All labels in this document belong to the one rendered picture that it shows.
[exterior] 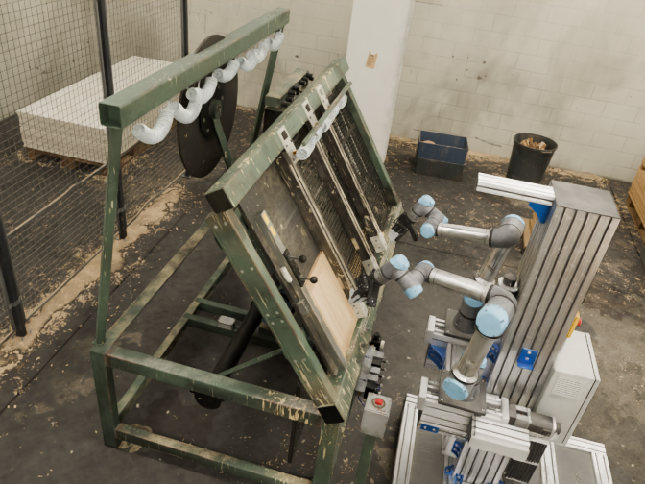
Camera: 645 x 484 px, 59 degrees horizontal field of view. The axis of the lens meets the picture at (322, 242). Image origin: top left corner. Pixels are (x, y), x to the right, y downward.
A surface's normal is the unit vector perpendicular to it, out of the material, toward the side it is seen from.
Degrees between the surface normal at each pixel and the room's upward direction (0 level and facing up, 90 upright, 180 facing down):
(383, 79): 90
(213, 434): 0
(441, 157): 90
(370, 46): 90
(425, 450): 0
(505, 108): 90
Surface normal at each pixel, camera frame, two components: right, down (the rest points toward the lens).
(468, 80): -0.24, 0.51
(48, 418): 0.11, -0.83
